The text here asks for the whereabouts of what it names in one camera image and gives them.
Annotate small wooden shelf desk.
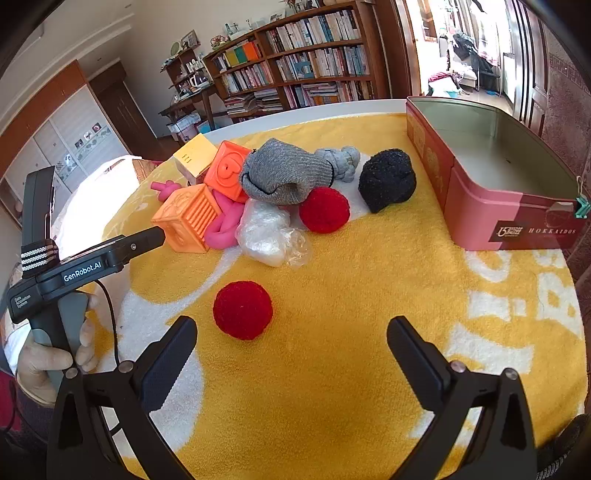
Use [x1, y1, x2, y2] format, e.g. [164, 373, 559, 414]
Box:
[159, 46, 218, 134]

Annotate wicker basket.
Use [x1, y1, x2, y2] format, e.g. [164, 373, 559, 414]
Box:
[106, 156, 161, 185]

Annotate patterned beige curtain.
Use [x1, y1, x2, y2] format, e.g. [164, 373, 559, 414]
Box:
[540, 28, 591, 153]

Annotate teal binder clip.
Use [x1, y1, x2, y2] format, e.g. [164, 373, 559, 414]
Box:
[571, 178, 591, 217]

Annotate black sock ball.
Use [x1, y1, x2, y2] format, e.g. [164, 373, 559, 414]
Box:
[358, 148, 417, 214]

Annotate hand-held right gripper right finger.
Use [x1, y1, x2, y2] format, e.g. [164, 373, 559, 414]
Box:
[387, 316, 539, 480]

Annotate yellow white towel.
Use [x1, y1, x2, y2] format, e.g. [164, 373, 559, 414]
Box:
[99, 113, 587, 480]

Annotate pink rubber toy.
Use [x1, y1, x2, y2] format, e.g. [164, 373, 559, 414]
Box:
[150, 180, 245, 250]

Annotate light grey sock bundle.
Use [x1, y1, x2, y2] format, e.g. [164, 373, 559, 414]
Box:
[315, 146, 362, 182]

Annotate rows of books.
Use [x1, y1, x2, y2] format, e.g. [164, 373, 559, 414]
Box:
[212, 9, 377, 116]

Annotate large wooden bookshelf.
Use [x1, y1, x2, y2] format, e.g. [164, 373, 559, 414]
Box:
[203, 2, 391, 121]

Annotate white wardrobe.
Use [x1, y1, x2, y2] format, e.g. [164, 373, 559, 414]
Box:
[0, 85, 130, 222]

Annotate orange swirl rubber cube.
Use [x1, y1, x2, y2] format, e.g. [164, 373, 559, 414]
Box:
[204, 141, 254, 204]

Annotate clear plastic bag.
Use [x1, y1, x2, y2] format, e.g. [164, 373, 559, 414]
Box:
[235, 198, 312, 269]

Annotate red yarn ball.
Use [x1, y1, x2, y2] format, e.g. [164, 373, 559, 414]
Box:
[299, 187, 351, 234]
[213, 280, 274, 341]

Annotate white storage bin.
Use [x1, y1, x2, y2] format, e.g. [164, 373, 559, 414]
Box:
[175, 115, 204, 141]

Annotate person's left hand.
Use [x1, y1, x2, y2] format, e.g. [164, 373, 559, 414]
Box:
[16, 293, 100, 408]

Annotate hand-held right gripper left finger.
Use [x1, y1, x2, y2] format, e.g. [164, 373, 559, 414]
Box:
[46, 315, 199, 480]

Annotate yellow cardboard box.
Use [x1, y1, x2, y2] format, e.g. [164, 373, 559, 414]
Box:
[174, 134, 218, 182]

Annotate grey knit sock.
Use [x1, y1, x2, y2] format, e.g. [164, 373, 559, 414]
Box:
[239, 137, 337, 207]

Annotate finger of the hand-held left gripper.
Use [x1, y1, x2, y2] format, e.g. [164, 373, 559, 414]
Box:
[117, 227, 166, 260]

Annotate pile of clothes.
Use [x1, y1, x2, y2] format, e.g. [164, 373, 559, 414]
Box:
[427, 28, 495, 93]

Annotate pink tin container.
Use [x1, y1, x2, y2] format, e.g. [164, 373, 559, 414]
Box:
[405, 96, 583, 252]

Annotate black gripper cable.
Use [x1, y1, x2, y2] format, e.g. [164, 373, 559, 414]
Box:
[92, 279, 122, 370]

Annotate colourful boxed book set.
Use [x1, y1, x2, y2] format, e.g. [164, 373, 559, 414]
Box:
[225, 41, 260, 68]

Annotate dark wooden door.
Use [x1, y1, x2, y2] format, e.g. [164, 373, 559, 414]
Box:
[90, 62, 158, 155]

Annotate orange striped rubber cube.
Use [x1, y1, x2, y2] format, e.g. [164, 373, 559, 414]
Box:
[151, 184, 223, 254]

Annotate brown panelled door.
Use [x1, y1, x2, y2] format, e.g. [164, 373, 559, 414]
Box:
[508, 0, 550, 134]

